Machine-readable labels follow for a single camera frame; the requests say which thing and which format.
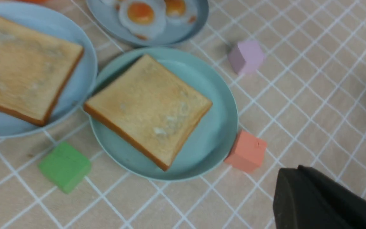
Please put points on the light blue plate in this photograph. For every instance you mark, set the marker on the light blue plate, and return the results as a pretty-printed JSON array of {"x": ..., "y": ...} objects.
[{"x": 81, "y": 82}]

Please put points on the teal green plate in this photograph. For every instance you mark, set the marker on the teal green plate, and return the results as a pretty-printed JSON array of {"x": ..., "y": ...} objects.
[{"x": 210, "y": 142}]

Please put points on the fried egg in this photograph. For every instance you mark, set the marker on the fried egg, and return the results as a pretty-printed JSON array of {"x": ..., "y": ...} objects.
[
  {"x": 180, "y": 12},
  {"x": 145, "y": 19}
]

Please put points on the green cube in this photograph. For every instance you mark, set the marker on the green cube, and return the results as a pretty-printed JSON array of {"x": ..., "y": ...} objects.
[{"x": 65, "y": 167}]

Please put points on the salmon orange cube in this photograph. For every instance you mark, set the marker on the salmon orange cube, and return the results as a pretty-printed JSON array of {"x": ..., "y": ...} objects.
[{"x": 247, "y": 153}]

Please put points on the grey-blue plate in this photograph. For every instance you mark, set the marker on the grey-blue plate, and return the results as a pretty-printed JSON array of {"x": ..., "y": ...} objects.
[{"x": 174, "y": 34}]

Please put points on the pink cube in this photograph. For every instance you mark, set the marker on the pink cube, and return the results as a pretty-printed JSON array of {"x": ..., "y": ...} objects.
[{"x": 246, "y": 57}]

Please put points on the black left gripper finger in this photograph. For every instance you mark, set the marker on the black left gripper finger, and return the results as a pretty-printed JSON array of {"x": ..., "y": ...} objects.
[{"x": 305, "y": 198}]

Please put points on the toast slice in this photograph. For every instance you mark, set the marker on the toast slice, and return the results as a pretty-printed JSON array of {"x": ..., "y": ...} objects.
[
  {"x": 34, "y": 70},
  {"x": 150, "y": 108}
]

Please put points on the checkered beige tablecloth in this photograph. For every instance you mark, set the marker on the checkered beige tablecloth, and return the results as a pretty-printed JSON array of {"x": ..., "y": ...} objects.
[{"x": 307, "y": 101}]

